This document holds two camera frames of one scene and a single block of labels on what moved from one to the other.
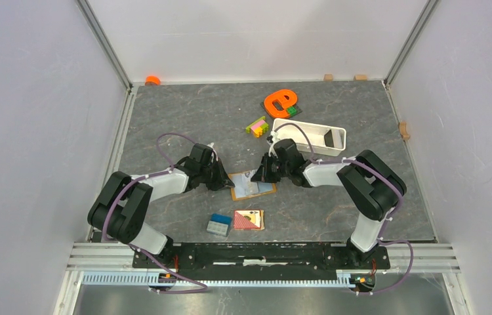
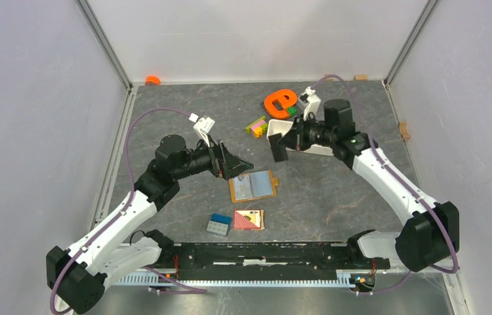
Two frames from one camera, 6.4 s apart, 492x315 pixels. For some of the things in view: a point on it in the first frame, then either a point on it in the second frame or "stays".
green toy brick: (292, 111) stays
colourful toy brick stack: (258, 127) stays
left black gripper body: (211, 175) -> (218, 166)
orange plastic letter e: (279, 95) stays
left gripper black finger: (223, 179) -> (235, 164)
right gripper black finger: (260, 175) -> (279, 151)
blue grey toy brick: (219, 224) stays
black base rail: (266, 261) stays
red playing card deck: (248, 220) stays
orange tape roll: (152, 81) stays
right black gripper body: (274, 170) -> (304, 133)
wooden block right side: (404, 134) stays
